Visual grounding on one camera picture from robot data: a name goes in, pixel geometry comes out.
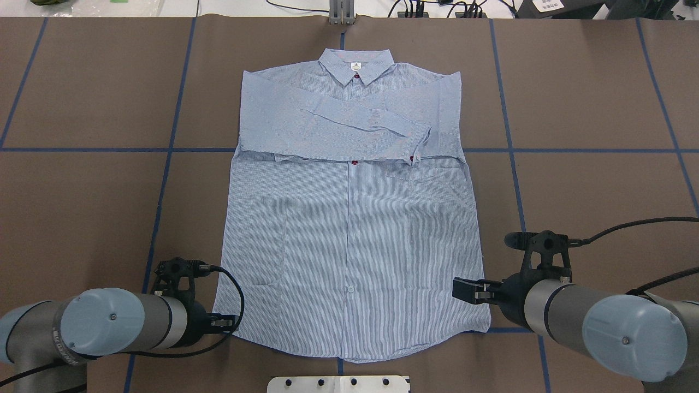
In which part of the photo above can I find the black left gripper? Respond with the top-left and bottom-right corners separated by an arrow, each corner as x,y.
183,301 -> 241,347

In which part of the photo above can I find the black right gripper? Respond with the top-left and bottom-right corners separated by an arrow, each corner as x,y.
452,273 -> 532,328

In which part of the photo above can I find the light blue striped shirt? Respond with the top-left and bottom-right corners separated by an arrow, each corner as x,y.
221,48 -> 491,363

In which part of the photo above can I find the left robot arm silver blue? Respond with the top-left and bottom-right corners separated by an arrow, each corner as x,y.
2,288 -> 242,392

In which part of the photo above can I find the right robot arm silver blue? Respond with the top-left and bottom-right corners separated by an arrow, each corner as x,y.
452,273 -> 698,392

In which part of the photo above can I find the green fabric pouch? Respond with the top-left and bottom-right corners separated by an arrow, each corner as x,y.
30,0 -> 68,7

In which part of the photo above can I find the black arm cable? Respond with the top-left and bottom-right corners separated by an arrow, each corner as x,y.
0,265 -> 245,388

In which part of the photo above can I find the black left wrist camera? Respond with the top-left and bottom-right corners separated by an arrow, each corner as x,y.
149,257 -> 219,308

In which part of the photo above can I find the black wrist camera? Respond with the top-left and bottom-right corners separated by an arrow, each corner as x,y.
149,257 -> 219,308
504,230 -> 572,283

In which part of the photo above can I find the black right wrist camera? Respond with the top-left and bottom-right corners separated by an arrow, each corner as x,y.
504,230 -> 572,283

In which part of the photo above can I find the aluminium frame post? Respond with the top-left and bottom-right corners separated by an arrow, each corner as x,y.
329,0 -> 356,26

